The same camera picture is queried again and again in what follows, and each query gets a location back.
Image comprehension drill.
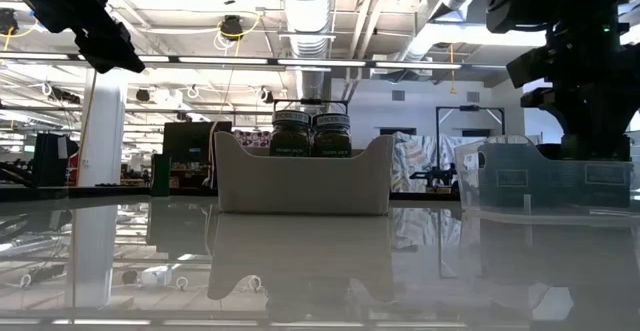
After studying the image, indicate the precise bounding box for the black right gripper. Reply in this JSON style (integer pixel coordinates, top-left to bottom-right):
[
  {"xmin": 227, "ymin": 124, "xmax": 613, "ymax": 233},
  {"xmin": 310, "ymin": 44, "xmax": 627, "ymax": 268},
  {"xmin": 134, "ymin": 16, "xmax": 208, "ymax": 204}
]
[{"xmin": 505, "ymin": 20, "xmax": 640, "ymax": 146}]

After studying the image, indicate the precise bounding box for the green-lid glass spice jar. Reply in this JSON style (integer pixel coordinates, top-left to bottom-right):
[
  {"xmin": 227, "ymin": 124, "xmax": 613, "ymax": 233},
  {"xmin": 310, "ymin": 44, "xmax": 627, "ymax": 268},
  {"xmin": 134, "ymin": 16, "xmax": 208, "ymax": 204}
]
[
  {"xmin": 269, "ymin": 110, "xmax": 312, "ymax": 158},
  {"xmin": 311, "ymin": 113, "xmax": 353, "ymax": 159}
]

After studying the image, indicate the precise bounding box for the white pillar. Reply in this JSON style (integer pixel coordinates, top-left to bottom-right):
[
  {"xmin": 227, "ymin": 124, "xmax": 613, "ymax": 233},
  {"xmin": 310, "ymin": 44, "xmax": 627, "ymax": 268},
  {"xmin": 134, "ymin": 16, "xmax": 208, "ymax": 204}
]
[{"xmin": 77, "ymin": 68, "xmax": 128, "ymax": 188}]

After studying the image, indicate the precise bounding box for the small red box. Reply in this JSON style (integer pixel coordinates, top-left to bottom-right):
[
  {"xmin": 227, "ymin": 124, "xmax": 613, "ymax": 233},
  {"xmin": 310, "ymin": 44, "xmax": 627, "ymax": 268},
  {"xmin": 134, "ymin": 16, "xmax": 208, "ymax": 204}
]
[{"xmin": 66, "ymin": 153, "xmax": 80, "ymax": 185}]

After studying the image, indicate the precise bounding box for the black monitor back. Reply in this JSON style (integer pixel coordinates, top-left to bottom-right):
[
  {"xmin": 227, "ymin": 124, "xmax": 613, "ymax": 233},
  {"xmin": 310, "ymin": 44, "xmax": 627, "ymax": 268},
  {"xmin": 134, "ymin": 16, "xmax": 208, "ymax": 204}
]
[{"xmin": 31, "ymin": 131, "xmax": 80, "ymax": 188}]

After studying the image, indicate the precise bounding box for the clear plastic bin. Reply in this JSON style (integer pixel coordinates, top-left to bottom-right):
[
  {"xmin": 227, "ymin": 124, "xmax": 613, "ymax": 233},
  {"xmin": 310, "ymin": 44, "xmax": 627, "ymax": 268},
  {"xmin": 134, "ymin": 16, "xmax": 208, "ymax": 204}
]
[{"xmin": 453, "ymin": 134, "xmax": 636, "ymax": 213}]

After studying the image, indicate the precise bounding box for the purple patterned cloth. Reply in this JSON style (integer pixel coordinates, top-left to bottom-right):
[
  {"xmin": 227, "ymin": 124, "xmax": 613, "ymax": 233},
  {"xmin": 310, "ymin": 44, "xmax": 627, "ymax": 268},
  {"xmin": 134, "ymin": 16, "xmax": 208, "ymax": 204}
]
[{"xmin": 232, "ymin": 129, "xmax": 272, "ymax": 148}]

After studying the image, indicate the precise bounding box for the colourful patterned cloth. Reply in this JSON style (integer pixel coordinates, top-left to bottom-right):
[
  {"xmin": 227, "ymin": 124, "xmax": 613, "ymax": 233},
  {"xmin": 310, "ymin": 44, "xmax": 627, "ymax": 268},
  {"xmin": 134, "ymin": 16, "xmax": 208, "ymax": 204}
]
[{"xmin": 391, "ymin": 130, "xmax": 474, "ymax": 193}]

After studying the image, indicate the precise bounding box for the white plastic bin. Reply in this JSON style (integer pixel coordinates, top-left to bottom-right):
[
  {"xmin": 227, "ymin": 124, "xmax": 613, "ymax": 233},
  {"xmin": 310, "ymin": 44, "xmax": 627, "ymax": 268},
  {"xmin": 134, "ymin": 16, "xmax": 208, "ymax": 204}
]
[{"xmin": 213, "ymin": 130, "xmax": 396, "ymax": 217}]

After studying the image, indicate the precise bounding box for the black frame stand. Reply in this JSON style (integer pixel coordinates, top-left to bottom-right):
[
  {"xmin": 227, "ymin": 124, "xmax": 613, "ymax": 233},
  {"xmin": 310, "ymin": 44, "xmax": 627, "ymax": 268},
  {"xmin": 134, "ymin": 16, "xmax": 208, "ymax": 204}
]
[{"xmin": 434, "ymin": 104, "xmax": 506, "ymax": 172}]

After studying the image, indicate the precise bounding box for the black metal table frame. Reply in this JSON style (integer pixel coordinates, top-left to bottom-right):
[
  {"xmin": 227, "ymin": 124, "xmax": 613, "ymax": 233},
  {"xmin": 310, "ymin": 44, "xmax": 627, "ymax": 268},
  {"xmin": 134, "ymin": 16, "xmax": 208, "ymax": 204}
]
[{"xmin": 0, "ymin": 185, "xmax": 461, "ymax": 203}]

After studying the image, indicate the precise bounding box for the slanted silver air duct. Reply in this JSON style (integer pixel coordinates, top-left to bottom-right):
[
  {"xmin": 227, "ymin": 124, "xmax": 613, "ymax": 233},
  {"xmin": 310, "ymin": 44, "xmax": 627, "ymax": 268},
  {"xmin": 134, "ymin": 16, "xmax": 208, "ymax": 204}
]
[{"xmin": 399, "ymin": 0, "xmax": 494, "ymax": 65}]

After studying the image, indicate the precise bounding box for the wide silver air duct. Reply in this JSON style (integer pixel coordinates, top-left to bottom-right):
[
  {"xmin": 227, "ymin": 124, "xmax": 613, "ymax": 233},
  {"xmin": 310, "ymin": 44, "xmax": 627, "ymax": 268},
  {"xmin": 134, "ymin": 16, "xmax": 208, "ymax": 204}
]
[{"xmin": 278, "ymin": 0, "xmax": 335, "ymax": 115}]

